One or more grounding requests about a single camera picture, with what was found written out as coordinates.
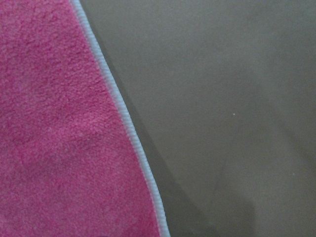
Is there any pink towel white trim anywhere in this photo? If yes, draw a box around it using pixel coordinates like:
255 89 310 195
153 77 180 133
0 0 170 237

